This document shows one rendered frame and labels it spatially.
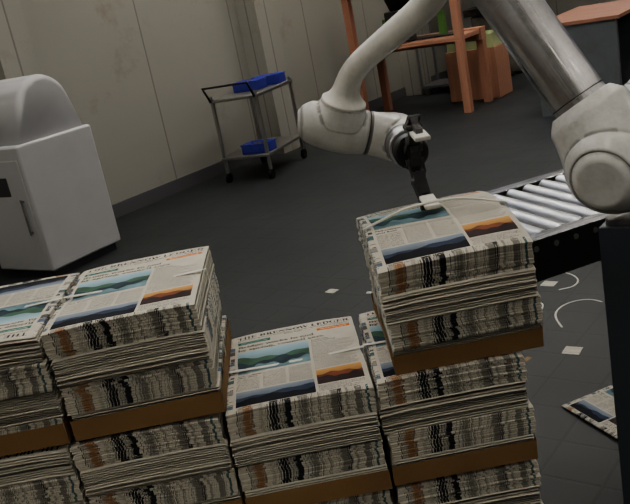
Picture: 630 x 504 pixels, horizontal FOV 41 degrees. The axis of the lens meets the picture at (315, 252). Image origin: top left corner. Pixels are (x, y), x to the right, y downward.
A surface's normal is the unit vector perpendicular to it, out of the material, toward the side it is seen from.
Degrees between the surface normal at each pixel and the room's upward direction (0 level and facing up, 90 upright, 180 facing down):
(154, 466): 90
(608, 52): 90
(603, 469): 0
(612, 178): 95
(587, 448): 0
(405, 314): 98
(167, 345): 90
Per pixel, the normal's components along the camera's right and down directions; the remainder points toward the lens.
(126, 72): 0.79, 0.04
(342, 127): 0.05, 0.44
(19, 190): -0.54, 0.35
